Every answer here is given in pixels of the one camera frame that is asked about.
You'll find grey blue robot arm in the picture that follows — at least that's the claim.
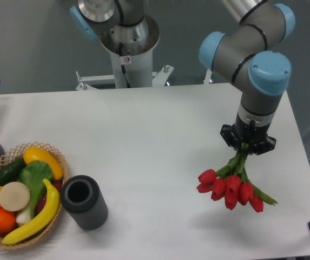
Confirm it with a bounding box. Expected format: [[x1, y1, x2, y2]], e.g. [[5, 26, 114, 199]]
[[70, 1, 295, 155]]

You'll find dark red vegetable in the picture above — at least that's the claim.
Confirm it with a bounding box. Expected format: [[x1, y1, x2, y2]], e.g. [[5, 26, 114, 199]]
[[36, 180, 62, 215]]

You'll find yellow squash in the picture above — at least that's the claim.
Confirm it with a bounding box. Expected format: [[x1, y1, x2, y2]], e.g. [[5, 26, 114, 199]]
[[23, 146, 63, 181]]

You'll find green cucumber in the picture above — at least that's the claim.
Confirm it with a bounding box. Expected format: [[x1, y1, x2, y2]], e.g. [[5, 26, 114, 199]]
[[0, 158, 26, 186]]

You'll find woven wicker basket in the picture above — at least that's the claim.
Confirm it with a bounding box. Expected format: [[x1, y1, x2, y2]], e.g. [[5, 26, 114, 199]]
[[0, 141, 69, 250]]

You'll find green bok choy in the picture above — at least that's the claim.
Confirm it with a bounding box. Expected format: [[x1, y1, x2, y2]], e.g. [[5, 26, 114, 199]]
[[16, 160, 53, 226]]

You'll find red tulip bouquet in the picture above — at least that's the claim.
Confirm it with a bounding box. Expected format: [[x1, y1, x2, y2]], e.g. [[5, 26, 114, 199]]
[[196, 143, 278, 213]]

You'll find dark grey ribbed vase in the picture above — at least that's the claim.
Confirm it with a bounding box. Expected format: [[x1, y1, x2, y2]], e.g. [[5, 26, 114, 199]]
[[60, 175, 108, 230]]

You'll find orange fruit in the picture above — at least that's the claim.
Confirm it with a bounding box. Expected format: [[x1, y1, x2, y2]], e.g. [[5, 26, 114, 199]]
[[0, 207, 16, 234]]

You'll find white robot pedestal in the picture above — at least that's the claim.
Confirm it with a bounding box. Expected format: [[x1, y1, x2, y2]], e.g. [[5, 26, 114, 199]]
[[76, 14, 174, 90]]

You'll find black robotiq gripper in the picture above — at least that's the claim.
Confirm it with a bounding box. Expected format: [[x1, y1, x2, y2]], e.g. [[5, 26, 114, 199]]
[[220, 115, 276, 155]]

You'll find beige round radish slice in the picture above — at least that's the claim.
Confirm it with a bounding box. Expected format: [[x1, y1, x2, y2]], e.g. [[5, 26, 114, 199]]
[[0, 181, 30, 212]]

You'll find yellow banana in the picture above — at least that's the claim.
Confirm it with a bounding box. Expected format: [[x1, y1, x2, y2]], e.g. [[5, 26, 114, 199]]
[[2, 179, 60, 245]]

